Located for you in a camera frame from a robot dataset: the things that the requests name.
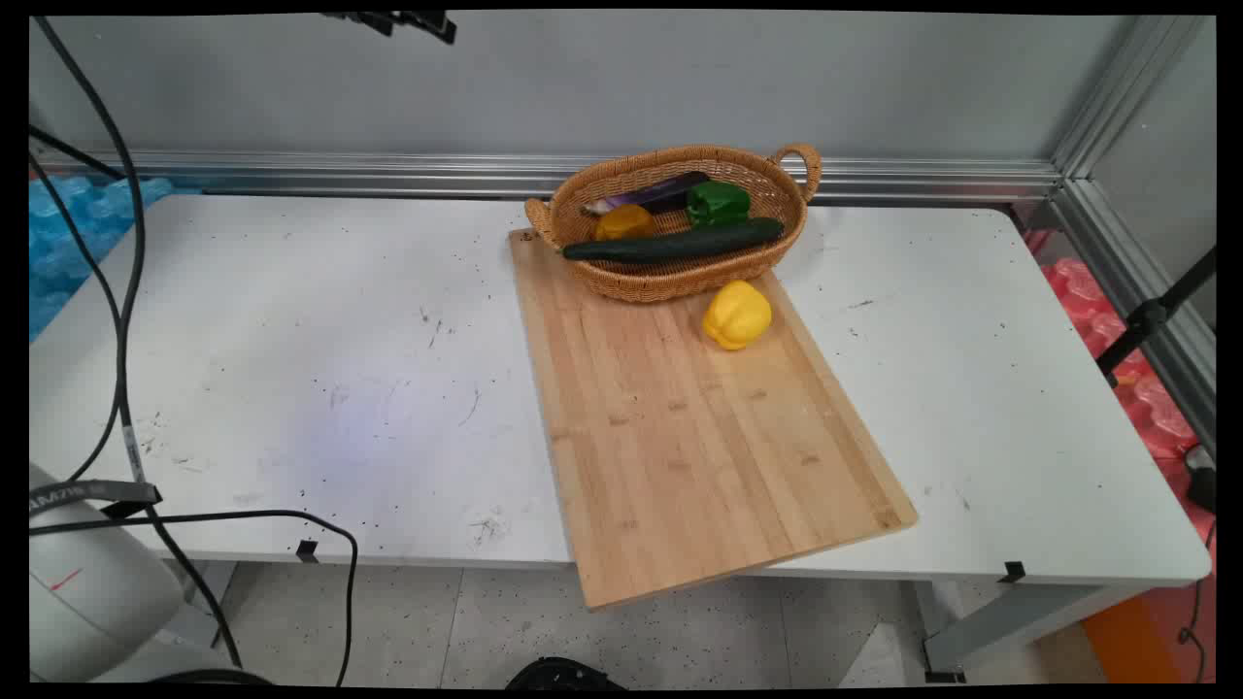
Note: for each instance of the red foam floor mat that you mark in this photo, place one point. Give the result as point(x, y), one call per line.
point(1117, 340)

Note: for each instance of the yellow bell pepper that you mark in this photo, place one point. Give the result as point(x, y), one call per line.
point(737, 315)

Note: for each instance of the orange bell pepper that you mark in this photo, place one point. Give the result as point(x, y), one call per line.
point(623, 223)

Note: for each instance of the green bell pepper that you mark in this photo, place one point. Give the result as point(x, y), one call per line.
point(719, 202)

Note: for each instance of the black tripod stand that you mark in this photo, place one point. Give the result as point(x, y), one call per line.
point(1151, 316)

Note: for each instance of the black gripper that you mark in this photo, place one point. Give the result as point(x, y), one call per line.
point(384, 19)

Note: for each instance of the grey metal table leg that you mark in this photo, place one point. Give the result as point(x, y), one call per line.
point(1010, 626)

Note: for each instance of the black round object on floor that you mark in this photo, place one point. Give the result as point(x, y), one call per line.
point(563, 674)

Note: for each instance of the orange floor panel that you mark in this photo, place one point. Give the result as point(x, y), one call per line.
point(1136, 631)

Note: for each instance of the black tape piece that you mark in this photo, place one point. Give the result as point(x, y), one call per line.
point(307, 550)
point(1012, 572)

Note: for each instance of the purple eggplant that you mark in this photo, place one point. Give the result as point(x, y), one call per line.
point(660, 192)

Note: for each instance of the aluminium frame side rail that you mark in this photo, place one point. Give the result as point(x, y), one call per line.
point(1136, 282)

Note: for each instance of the horizontal aluminium frame rail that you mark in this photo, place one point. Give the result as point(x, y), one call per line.
point(388, 173)

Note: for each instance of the blue foam floor mat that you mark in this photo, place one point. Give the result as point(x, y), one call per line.
point(68, 233)

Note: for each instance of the bamboo cutting board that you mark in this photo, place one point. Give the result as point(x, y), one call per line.
point(699, 437)

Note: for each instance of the long dark green cucumber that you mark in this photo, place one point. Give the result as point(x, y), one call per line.
point(670, 244)

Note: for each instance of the aluminium frame upright post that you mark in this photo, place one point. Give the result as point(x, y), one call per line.
point(1126, 92)

